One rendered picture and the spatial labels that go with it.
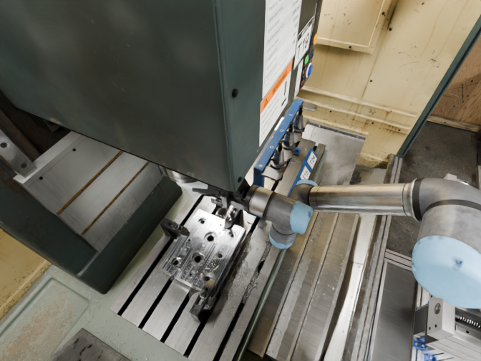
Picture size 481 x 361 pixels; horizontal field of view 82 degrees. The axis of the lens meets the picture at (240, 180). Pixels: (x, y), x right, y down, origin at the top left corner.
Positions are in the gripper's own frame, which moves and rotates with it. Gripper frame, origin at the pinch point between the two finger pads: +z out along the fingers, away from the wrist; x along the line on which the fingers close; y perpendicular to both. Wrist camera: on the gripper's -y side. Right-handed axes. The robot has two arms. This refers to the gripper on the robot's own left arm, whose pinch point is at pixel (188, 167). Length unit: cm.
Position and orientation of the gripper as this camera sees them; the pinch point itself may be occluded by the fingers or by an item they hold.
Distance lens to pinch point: 78.8
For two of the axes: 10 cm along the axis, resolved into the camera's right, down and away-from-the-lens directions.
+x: 4.5, -7.2, 5.4
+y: 0.0, 6.0, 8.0
